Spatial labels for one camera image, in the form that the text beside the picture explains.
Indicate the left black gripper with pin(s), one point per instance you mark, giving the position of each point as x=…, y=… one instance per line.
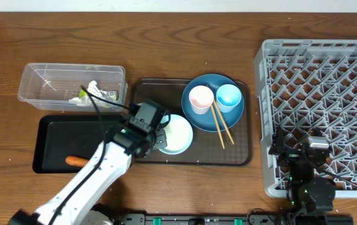
x=163, y=140

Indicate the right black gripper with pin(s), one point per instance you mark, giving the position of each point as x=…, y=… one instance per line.
x=278, y=147

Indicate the light blue bowl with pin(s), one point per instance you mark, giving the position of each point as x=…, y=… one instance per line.
x=179, y=135

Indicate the orange carrot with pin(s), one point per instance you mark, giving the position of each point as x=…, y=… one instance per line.
x=76, y=161

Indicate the white napkin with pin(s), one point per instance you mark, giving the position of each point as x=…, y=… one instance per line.
x=111, y=96

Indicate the green snack wrapper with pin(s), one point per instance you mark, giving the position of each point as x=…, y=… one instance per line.
x=82, y=93

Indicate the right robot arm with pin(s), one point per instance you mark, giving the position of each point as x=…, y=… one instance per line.
x=311, y=197

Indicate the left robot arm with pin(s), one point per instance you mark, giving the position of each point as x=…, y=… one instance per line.
x=70, y=206

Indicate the grey dishwasher rack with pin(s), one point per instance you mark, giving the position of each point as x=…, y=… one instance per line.
x=303, y=85

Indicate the brown serving tray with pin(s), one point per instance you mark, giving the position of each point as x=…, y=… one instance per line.
x=205, y=148

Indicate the dark blue plate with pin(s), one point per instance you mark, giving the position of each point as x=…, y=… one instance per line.
x=206, y=121

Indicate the light blue cup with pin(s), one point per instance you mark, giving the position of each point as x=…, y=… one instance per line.
x=228, y=96

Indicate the pink cup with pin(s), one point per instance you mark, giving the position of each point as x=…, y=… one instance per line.
x=201, y=98

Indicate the left wooden chopstick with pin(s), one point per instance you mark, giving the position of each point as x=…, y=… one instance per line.
x=217, y=126

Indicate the wooden chopstick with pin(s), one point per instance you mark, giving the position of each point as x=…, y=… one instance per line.
x=220, y=119
x=217, y=126

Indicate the right wooden chopstick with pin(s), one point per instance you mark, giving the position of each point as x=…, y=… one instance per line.
x=220, y=119

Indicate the black plastic tray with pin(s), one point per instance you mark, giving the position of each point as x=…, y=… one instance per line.
x=60, y=136

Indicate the clear plastic bin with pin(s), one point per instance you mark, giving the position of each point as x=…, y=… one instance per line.
x=50, y=86

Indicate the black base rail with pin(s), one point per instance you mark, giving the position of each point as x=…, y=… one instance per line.
x=252, y=218

